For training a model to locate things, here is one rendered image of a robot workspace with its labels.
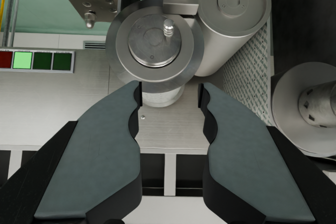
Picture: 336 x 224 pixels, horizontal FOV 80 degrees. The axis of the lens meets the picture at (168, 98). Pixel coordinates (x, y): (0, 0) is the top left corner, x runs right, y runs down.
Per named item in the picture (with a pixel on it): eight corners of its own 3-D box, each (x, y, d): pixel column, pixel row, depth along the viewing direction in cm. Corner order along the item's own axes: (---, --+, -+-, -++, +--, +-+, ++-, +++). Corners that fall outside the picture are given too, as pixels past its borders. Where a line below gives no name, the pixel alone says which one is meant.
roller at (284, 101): (359, 63, 32) (368, 154, 30) (272, 89, 56) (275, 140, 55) (271, 60, 31) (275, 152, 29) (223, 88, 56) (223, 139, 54)
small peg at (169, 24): (176, 25, 25) (166, 30, 25) (175, 35, 28) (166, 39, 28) (171, 16, 26) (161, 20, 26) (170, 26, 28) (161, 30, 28)
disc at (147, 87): (204, -1, 31) (204, 94, 29) (203, 1, 32) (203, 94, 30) (108, -4, 31) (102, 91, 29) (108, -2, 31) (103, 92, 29)
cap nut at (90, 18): (94, 12, 63) (93, 26, 62) (98, 18, 66) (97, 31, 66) (82, 12, 63) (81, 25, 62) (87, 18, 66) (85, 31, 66)
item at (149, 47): (119, 24, 28) (168, 5, 29) (122, 31, 30) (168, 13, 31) (139, 72, 27) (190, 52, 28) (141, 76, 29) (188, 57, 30)
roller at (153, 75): (193, 7, 30) (194, 81, 29) (179, 60, 56) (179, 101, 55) (117, 5, 30) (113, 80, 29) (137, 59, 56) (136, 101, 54)
